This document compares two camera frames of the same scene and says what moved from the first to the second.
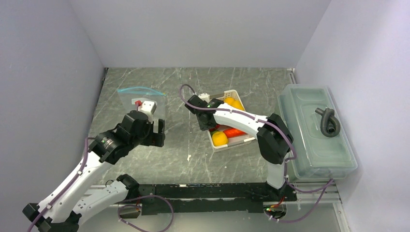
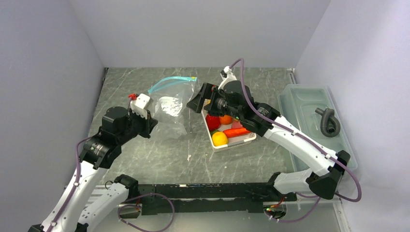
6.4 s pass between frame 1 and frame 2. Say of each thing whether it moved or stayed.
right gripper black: moved
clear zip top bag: moved
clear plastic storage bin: stayed
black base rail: stayed
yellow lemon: stayed
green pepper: stayed
